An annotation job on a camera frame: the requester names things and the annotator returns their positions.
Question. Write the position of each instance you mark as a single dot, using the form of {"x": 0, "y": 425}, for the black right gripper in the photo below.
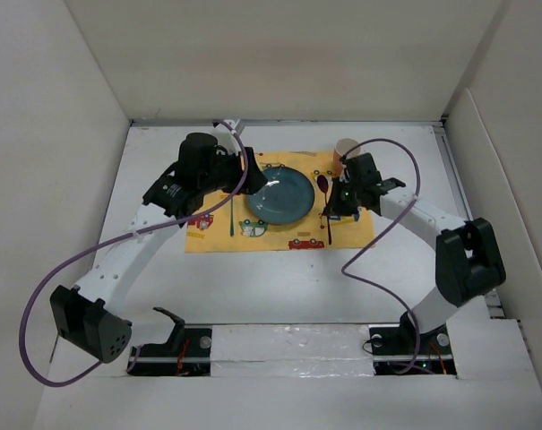
{"x": 334, "y": 207}

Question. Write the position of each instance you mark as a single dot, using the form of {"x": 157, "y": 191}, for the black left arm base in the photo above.
{"x": 185, "y": 353}

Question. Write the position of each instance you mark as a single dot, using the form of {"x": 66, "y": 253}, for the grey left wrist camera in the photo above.
{"x": 235, "y": 126}

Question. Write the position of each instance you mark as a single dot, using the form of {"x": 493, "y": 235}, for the pink cup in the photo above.
{"x": 345, "y": 147}

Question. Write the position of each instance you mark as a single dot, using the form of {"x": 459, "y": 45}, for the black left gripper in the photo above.
{"x": 236, "y": 159}

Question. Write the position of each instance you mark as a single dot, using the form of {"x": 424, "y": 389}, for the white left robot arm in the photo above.
{"x": 87, "y": 315}

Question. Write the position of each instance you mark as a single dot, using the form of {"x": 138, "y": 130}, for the purple iridescent spoon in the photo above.
{"x": 323, "y": 185}

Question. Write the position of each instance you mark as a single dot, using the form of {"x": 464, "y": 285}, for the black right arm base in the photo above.
{"x": 392, "y": 347}

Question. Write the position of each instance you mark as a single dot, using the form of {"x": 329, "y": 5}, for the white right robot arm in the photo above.
{"x": 468, "y": 262}

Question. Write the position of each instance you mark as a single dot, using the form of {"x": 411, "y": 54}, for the iridescent fork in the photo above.
{"x": 231, "y": 217}

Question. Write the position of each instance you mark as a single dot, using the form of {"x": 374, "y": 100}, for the teal round plate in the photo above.
{"x": 287, "y": 197}

